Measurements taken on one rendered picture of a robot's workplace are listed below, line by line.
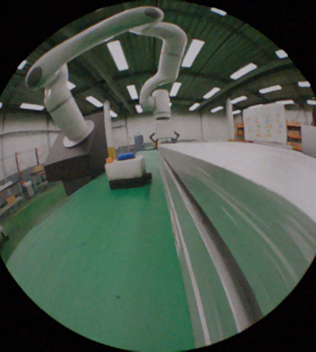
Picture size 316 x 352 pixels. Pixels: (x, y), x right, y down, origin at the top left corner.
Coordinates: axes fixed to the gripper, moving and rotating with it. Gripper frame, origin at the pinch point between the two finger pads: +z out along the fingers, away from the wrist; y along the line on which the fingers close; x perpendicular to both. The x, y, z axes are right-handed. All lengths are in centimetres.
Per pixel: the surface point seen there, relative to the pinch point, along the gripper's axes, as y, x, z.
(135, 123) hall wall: 183, -1076, -254
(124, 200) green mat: 12.1, 40.4, 6.2
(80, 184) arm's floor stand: 40.9, 19.0, 9.3
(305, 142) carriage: -13, 52, -4
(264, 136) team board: -283, -121, -25
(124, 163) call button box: 12.5, 35.5, 0.5
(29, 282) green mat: 20, 58, 6
